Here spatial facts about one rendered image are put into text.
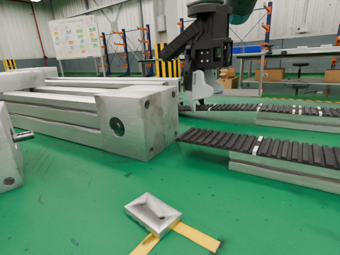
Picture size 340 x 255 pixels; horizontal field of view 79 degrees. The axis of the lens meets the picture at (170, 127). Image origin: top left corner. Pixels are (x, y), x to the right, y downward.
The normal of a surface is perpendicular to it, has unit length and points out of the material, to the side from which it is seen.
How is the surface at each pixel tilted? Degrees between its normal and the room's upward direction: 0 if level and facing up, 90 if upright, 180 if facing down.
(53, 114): 90
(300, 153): 0
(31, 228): 0
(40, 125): 90
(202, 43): 89
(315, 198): 0
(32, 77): 90
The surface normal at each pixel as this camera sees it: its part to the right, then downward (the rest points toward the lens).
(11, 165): 0.57, 0.25
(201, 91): -0.51, 0.15
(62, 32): -0.29, 0.34
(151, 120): 0.86, 0.12
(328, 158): -0.06, -0.94
